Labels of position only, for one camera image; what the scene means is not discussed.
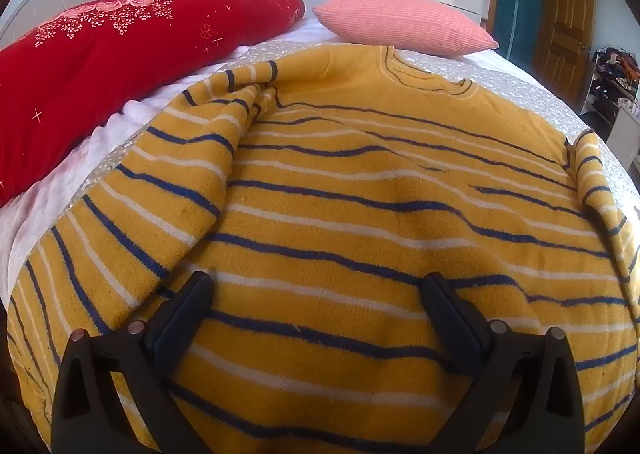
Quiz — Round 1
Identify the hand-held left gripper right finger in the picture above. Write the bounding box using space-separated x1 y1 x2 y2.
420 273 587 454

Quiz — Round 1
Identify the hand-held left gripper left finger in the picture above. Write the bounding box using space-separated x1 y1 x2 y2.
50 271 216 454

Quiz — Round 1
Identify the yellow striped sweater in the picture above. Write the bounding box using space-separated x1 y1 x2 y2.
5 44 640 454

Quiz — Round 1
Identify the red floral pillow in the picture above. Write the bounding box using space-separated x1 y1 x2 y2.
0 0 306 209

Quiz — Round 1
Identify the cluttered white shelf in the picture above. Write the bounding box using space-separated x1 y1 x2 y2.
579 46 640 145

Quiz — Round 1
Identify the pink ribbed pillow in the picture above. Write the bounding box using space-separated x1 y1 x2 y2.
312 0 500 57

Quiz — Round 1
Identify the wooden door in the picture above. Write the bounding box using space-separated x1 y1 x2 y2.
531 0 597 105

